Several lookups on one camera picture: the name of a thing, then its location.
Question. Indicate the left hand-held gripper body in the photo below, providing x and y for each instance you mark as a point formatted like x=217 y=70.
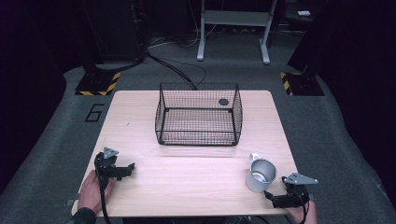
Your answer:
x=104 y=166

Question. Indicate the grey metal mug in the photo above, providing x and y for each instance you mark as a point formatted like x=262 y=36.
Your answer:
x=256 y=186

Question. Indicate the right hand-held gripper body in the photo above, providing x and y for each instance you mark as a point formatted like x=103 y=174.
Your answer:
x=297 y=194

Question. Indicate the person's right hand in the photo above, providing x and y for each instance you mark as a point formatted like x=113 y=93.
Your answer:
x=299 y=214

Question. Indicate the white metal desk frame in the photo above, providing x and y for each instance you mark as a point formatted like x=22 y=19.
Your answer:
x=236 y=18

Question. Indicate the dark round disc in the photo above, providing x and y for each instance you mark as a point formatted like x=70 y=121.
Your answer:
x=223 y=102

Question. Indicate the person's left hand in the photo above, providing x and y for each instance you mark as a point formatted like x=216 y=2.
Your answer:
x=90 y=194

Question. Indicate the black stand base yellow stripes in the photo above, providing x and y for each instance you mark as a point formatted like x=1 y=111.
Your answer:
x=303 y=84
x=96 y=84

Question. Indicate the small white box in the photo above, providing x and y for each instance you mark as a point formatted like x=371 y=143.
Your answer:
x=304 y=13

